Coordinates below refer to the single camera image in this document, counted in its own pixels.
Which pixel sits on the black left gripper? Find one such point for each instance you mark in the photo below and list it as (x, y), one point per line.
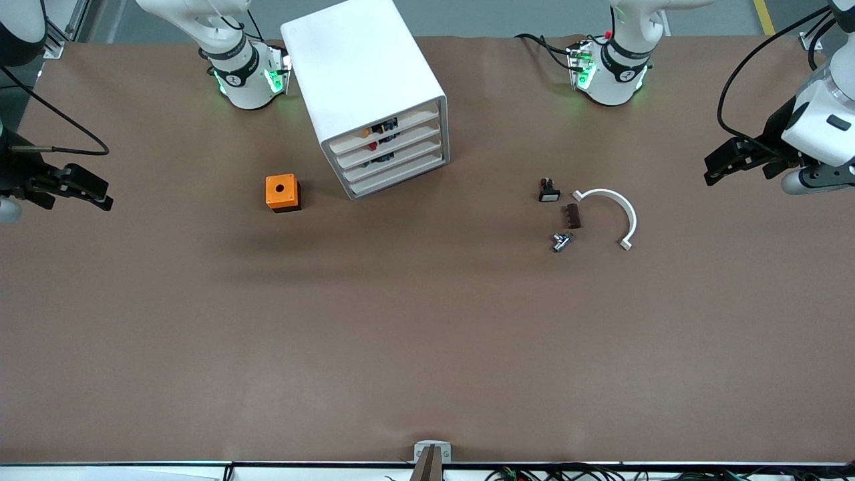
(775, 135)

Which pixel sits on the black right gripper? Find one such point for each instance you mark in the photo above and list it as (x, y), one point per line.
(15, 170)

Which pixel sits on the orange push button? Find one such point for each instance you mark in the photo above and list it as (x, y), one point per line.
(382, 127)

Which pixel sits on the white wide cabinet drawer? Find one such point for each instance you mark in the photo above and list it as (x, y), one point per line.
(421, 167)
(419, 152)
(414, 121)
(417, 137)

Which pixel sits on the red push button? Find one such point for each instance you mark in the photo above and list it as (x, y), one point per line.
(375, 142)

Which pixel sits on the white drawer cabinet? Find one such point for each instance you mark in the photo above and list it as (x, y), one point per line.
(361, 60)

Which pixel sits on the white curved plastic arc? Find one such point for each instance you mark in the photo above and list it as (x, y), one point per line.
(621, 204)

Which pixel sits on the brown terminal block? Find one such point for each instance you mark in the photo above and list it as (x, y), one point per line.
(574, 216)

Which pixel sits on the orange box with hole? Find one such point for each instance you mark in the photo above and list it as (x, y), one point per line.
(280, 191)

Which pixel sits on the black electrical component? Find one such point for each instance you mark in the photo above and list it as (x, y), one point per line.
(382, 159)

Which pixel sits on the aluminium frame post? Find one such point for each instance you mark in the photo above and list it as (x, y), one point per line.
(60, 33)
(811, 40)

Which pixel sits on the black switch with white face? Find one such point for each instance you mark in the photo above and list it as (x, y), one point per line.
(549, 194)

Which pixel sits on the silver key switch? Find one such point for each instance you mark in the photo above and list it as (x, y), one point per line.
(562, 242)

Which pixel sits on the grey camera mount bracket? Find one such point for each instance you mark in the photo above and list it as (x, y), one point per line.
(433, 454)

